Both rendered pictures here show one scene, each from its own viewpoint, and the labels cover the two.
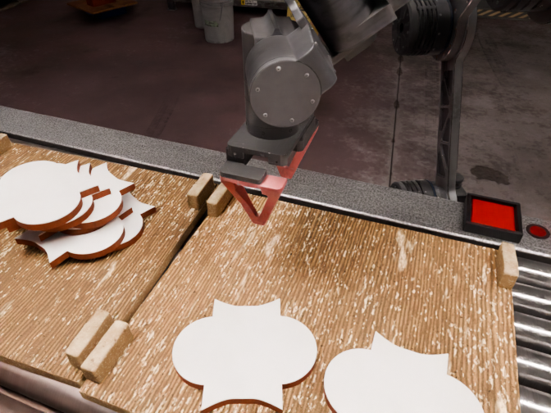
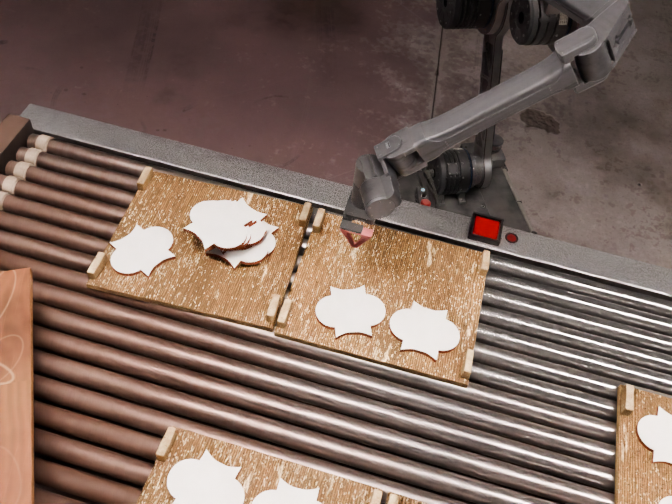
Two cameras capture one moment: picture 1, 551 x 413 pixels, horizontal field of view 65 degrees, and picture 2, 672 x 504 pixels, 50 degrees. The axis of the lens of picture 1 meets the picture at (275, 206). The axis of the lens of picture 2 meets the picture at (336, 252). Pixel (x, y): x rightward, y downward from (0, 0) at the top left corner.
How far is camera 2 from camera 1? 1.05 m
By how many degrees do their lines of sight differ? 15
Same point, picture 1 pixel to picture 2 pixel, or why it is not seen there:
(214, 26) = not seen: outside the picture
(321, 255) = (384, 258)
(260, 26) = (365, 166)
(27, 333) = (236, 306)
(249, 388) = (356, 328)
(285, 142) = not seen: hidden behind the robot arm
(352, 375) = (402, 321)
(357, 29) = (410, 169)
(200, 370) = (331, 321)
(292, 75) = (384, 203)
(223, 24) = not seen: outside the picture
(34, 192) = (216, 225)
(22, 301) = (223, 289)
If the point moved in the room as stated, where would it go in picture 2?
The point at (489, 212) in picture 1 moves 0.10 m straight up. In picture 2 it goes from (484, 226) to (495, 198)
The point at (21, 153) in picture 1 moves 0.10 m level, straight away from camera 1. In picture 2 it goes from (163, 181) to (142, 156)
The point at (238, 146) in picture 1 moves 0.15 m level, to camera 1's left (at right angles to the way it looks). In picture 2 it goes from (350, 214) to (275, 215)
